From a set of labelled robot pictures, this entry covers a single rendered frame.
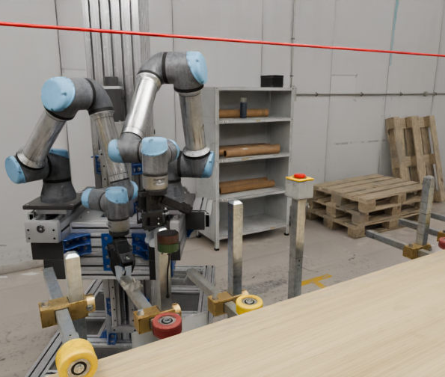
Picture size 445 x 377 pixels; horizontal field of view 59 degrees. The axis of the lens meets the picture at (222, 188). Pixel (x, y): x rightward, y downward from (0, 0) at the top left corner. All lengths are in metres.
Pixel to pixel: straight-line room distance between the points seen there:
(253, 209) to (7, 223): 2.47
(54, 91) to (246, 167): 3.13
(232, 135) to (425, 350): 3.39
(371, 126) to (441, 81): 1.51
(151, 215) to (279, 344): 0.50
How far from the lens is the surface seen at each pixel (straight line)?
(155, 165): 1.16
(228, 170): 4.26
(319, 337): 1.10
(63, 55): 3.68
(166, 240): 1.10
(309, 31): 4.85
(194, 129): 1.60
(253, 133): 4.38
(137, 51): 1.90
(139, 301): 1.34
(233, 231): 1.26
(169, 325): 1.12
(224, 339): 1.07
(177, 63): 1.50
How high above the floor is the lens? 1.51
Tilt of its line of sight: 14 degrees down
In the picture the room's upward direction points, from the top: straight up
